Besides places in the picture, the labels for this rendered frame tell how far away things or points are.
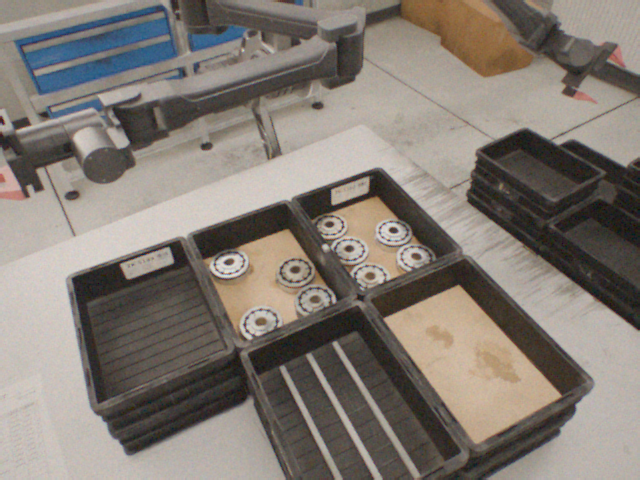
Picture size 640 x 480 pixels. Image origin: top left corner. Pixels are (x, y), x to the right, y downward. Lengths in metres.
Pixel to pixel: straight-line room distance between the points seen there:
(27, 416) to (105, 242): 0.58
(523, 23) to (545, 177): 1.15
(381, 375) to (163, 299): 0.58
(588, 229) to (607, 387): 0.99
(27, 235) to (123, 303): 1.74
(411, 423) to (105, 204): 2.34
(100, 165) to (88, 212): 2.35
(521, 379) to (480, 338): 0.12
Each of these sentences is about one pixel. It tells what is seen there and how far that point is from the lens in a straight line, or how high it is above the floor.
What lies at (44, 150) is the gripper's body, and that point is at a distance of 0.80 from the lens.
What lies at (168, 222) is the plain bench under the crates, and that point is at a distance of 1.78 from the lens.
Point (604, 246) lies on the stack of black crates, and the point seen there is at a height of 0.38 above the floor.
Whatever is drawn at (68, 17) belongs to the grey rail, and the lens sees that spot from 2.82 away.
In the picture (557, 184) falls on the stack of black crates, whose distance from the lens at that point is 2.33.
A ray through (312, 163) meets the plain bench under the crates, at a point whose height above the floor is 0.70.
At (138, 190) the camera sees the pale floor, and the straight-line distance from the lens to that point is 3.13.
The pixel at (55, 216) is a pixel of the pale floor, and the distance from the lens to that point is 3.15.
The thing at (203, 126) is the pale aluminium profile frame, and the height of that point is 0.16.
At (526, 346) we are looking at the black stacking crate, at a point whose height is 0.86.
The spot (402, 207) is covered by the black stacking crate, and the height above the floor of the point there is 0.88.
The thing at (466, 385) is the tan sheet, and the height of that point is 0.83.
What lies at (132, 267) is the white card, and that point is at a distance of 1.39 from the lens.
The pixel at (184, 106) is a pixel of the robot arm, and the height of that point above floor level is 1.46.
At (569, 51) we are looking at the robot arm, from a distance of 1.31.
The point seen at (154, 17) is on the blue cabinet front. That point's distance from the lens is 2.93.
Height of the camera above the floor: 1.86
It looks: 45 degrees down
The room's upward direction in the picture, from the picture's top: 3 degrees counter-clockwise
